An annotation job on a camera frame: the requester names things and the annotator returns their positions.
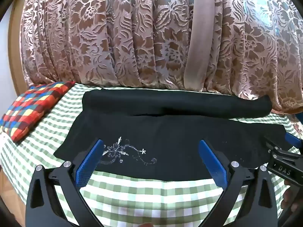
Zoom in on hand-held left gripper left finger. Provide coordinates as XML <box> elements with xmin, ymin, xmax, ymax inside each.
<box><xmin>25</xmin><ymin>139</ymin><xmax>107</xmax><ymax>227</ymax></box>

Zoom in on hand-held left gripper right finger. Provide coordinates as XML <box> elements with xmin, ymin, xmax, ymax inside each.
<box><xmin>199</xmin><ymin>139</ymin><xmax>279</xmax><ymax>227</ymax></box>

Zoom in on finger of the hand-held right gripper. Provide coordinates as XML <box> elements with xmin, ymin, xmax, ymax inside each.
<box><xmin>285</xmin><ymin>132</ymin><xmax>303</xmax><ymax>150</ymax></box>
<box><xmin>263</xmin><ymin>136</ymin><xmax>288</xmax><ymax>155</ymax></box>

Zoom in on black embroidered pants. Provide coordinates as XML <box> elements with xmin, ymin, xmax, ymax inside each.
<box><xmin>54</xmin><ymin>88</ymin><xmax>288</xmax><ymax>183</ymax></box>

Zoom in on green checked bed sheet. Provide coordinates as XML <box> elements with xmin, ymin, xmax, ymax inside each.
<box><xmin>0</xmin><ymin>83</ymin><xmax>303</xmax><ymax>227</ymax></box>

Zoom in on colourful checked pillow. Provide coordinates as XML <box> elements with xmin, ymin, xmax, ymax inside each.
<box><xmin>1</xmin><ymin>81</ymin><xmax>76</xmax><ymax>143</ymax></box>

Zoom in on plain pink curtain strip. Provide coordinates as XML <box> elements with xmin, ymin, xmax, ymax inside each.
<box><xmin>184</xmin><ymin>0</ymin><xmax>215</xmax><ymax>88</ymax></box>

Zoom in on pink brown floral curtain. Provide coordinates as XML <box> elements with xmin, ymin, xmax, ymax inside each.
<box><xmin>20</xmin><ymin>0</ymin><xmax>303</xmax><ymax>114</ymax></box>

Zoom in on wooden frame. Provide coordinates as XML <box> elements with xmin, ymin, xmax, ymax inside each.
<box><xmin>9</xmin><ymin>3</ymin><xmax>32</xmax><ymax>94</ymax></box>

